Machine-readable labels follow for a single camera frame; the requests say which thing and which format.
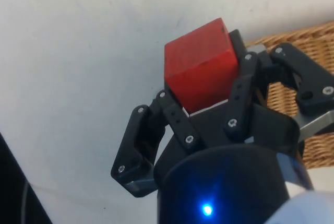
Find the red wooden cube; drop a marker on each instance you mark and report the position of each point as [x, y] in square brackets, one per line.
[198, 67]

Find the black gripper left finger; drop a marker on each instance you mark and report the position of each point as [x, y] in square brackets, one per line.
[131, 140]

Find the brown wicker basket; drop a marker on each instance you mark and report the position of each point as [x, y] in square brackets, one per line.
[308, 51]

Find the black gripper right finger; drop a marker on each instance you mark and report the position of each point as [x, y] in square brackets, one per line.
[241, 91]

